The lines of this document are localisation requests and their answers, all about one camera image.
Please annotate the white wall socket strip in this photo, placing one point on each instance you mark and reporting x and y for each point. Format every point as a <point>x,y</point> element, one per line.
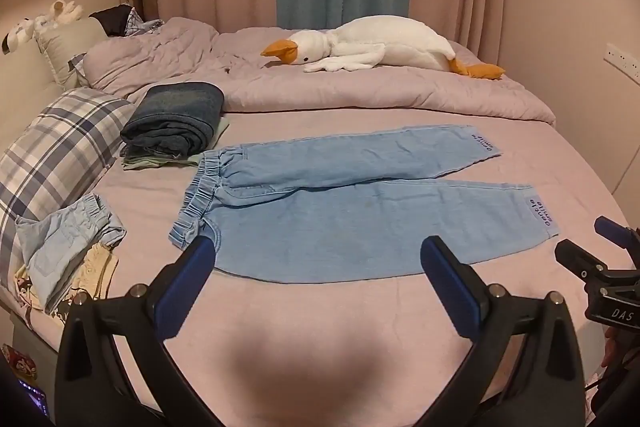
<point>622,61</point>

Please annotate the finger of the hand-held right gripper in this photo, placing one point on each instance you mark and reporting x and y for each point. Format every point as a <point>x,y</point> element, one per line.
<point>615,231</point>
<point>580,259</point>

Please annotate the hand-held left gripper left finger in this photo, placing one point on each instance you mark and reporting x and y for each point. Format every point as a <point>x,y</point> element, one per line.
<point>192,272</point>

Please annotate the plaid pillow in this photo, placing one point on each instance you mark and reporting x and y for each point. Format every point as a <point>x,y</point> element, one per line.
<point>55,147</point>

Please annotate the beige pillow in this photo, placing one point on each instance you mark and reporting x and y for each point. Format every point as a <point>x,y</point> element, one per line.
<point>65,49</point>

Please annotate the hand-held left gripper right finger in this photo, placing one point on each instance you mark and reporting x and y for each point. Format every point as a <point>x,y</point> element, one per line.
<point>445,277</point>

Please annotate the white goose plush toy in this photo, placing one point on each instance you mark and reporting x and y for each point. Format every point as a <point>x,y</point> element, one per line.
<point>390,42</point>

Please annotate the cream printed cloth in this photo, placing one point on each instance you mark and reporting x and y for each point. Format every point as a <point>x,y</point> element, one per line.
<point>97,272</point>

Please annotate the plaid cloth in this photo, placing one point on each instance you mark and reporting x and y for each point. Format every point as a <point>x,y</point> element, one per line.
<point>142,26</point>

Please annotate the beige headboard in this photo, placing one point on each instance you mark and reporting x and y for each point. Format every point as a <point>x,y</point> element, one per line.
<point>25,82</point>

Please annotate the red printed item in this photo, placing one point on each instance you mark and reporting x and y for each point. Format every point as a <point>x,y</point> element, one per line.
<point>17,361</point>

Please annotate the white dog plush toy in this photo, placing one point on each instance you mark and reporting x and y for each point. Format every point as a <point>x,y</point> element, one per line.
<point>19,34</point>

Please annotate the dark device with lights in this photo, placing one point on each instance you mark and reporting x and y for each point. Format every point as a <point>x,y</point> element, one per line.
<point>34,397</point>

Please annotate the cream plush toy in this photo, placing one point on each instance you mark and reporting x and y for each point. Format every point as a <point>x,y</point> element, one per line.
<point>62,13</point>

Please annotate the light blue denim pants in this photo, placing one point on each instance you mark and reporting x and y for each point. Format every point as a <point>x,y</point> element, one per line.
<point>350,217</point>

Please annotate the light blue denim shorts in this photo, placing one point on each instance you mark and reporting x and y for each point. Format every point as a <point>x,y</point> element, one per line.
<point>60,242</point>

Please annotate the folded pale green cloth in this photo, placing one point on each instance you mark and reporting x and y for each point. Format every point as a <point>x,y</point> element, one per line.
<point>150,163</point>

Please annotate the pink duvet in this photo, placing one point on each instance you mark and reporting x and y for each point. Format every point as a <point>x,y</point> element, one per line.
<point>350,92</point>

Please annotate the folded dark blue jeans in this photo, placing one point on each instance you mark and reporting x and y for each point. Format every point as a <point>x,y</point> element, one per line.
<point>175,117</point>

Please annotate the dark garment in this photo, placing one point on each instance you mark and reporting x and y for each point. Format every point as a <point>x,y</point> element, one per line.
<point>112,19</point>

